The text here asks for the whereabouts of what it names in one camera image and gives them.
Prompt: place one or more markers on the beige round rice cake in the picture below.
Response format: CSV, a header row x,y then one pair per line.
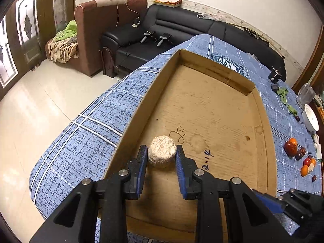
x,y
161,151

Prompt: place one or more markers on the blue plaid tablecloth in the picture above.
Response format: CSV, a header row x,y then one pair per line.
x,y
85,148

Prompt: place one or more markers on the green cloth on armchair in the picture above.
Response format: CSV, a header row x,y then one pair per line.
x,y
69,31

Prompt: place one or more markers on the brown armchair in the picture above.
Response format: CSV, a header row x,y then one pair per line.
x,y
95,17

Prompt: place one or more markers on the dark red jujube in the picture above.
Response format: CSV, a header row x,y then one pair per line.
x,y
298,156

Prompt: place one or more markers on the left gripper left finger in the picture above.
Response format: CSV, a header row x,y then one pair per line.
x,y
75,219

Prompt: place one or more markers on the white bowl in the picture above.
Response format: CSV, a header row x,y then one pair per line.
x,y
310,119

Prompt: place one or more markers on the red flat box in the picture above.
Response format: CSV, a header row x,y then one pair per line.
x,y
168,3

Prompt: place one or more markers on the orange tangerine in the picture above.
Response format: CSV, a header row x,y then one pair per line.
x,y
304,170

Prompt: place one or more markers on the red tomato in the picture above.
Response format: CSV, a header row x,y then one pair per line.
x,y
290,149

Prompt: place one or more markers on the small black device on table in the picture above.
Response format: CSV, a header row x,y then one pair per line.
x,y
274,75

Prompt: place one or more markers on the shallow cardboard box tray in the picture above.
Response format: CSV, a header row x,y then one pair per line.
x,y
219,119

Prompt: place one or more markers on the black handheld gripper on sofa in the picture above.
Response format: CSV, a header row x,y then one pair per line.
x,y
148,35

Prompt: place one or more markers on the wooden glass door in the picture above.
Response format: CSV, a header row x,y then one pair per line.
x,y
25,29

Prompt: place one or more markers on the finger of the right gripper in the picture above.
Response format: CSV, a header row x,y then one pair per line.
x,y
301,206
272,203

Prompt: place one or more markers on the beige patterned blanket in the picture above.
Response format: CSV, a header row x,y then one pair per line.
x,y
62,51

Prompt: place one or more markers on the green leafy vegetable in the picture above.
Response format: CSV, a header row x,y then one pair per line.
x,y
282,93

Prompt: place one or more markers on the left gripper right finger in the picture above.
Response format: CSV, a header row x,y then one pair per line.
x,y
229,203

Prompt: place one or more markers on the black leather sofa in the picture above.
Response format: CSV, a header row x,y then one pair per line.
x,y
123,43

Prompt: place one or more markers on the clear plastic container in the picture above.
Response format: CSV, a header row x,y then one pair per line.
x,y
305,95

